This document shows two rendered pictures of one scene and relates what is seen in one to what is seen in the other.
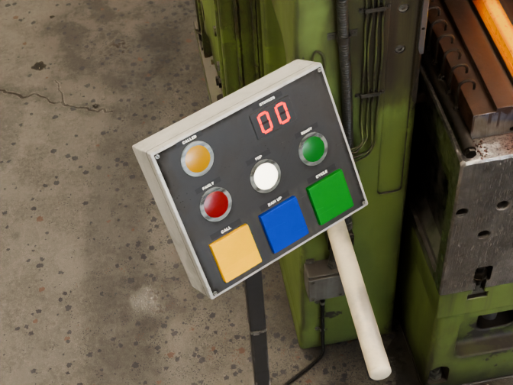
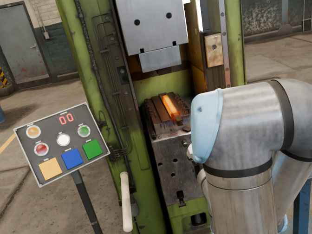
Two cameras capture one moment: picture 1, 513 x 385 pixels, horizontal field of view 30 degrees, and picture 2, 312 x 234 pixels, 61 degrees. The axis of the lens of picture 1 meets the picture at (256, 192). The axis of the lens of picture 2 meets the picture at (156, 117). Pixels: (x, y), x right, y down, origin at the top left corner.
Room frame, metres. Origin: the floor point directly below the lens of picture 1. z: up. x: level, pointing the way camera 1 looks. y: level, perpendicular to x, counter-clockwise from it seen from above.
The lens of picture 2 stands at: (-0.02, -0.51, 1.59)
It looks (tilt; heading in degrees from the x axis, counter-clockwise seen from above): 24 degrees down; 3
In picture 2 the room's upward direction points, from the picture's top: 12 degrees counter-clockwise
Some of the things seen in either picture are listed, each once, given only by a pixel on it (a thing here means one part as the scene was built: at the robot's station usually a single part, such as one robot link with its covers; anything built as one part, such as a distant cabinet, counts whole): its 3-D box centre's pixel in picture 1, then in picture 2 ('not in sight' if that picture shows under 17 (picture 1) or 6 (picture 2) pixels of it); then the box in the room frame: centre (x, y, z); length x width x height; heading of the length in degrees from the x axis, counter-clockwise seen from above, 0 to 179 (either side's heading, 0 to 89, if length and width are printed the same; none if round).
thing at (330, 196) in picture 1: (329, 196); (92, 149); (1.07, -0.13, 1.01); 0.07 x 0.05 x 0.07; 122
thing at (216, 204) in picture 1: (215, 204); (41, 149); (1.00, 0.07, 1.09); 0.05 x 0.03 x 0.04; 97
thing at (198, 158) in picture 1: (197, 158); (33, 131); (1.04, 0.09, 1.16); 0.05 x 0.03 x 0.04; 97
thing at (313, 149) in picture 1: (313, 149); (84, 131); (1.11, -0.10, 1.09); 0.05 x 0.03 x 0.04; 97
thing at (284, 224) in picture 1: (282, 224); (72, 159); (1.02, -0.04, 1.01); 0.07 x 0.05 x 0.07; 122
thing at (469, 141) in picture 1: (439, 84); (149, 122); (1.40, -0.39, 0.93); 0.40 x 0.03 x 0.03; 7
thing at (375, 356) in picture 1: (353, 285); (126, 198); (1.14, -0.19, 0.62); 0.44 x 0.05 x 0.05; 7
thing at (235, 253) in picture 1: (234, 252); (50, 168); (0.96, 0.04, 1.01); 0.07 x 0.05 x 0.07; 122
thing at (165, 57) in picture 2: not in sight; (154, 52); (1.48, -0.50, 1.32); 0.42 x 0.20 x 0.10; 7
